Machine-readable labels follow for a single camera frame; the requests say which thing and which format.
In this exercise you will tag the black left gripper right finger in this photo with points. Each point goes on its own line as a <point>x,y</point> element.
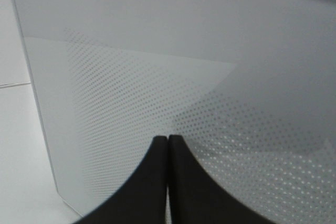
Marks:
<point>194,196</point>

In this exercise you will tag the white microwave door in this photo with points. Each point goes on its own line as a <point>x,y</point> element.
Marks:
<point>248,84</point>

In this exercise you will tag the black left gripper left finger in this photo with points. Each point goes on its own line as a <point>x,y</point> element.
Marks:
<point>142,198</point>

